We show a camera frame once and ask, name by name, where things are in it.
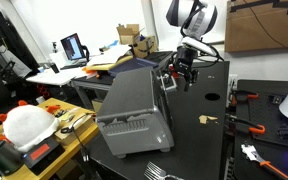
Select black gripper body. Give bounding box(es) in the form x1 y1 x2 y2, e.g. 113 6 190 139
173 46 199 78

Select oven door with silver handle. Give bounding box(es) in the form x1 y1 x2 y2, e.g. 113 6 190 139
152 71 179 95

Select gray toaster oven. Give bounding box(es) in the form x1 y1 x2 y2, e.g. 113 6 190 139
95 66 176 159

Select open plain cardboard box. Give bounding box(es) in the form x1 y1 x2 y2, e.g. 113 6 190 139
116 23 145 46

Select open black laptop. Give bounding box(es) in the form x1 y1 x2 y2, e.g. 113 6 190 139
59 32 88 70

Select red plastic cup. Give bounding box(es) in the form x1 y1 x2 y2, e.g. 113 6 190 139
168 64 181 79

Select cardboard box with smile print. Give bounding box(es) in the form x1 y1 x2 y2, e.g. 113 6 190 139
132 35 159 59

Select tan tape scrap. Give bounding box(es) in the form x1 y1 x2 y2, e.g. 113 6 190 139
198 114 219 125

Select blue plastic bin lid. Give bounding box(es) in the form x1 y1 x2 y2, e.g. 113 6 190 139
107 57 158 78

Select white paper sheets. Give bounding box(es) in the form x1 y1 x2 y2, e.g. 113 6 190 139
86 44 132 67

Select large cardboard panel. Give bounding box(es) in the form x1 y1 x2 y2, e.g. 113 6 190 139
224 0 288 53

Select silver fork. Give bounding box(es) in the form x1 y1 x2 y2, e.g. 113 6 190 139
143 161 185 180

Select white table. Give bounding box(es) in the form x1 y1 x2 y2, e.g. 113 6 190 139
25 64 89 88

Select shallow wooden tray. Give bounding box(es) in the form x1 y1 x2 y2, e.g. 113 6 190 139
53 111 96 147

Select black scale with orange display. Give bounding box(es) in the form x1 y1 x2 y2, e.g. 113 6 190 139
21 135 66 176

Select white plush with orange ears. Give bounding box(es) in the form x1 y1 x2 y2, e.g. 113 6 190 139
0 99 62 154

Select black hanging coat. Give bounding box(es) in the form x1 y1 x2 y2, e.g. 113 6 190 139
0 3 40 101

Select black cylinder speaker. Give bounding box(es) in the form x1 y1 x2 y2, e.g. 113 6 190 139
0 139 25 177

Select black clamp with orange handle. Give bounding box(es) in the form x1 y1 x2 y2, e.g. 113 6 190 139
229 89 260 105
225 113 267 135

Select thin black cable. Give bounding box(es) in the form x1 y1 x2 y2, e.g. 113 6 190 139
242 0 288 56

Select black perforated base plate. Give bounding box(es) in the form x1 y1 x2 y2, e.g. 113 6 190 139
233 78 288 180

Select gray metal table frame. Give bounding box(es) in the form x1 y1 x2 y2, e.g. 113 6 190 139
71 78 115 111

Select silver-headed clamp with orange handle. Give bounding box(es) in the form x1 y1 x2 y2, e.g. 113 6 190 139
240 143 288 180

